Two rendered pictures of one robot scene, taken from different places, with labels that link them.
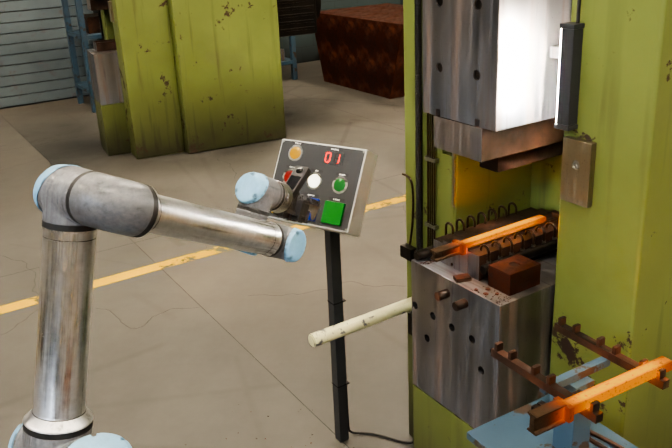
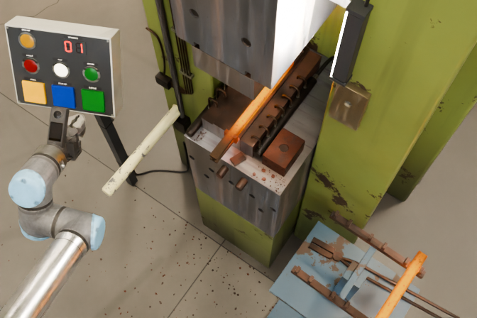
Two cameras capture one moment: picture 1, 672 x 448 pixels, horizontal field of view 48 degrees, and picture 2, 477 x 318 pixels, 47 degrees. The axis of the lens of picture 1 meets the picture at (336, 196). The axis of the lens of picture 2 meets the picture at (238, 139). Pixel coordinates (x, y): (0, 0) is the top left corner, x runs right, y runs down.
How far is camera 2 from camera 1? 1.40 m
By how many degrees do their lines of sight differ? 45
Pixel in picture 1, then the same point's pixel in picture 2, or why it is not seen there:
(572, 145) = (346, 91)
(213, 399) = (11, 170)
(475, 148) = (246, 89)
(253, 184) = (30, 192)
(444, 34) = not seen: outside the picture
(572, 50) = (358, 34)
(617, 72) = (406, 59)
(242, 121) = not seen: outside the picture
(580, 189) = (351, 119)
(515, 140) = not seen: hidden behind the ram
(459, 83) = (223, 37)
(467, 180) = not seen: hidden behind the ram
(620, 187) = (390, 128)
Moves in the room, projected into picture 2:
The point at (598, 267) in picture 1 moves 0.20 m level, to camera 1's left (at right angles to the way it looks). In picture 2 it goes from (359, 157) to (299, 182)
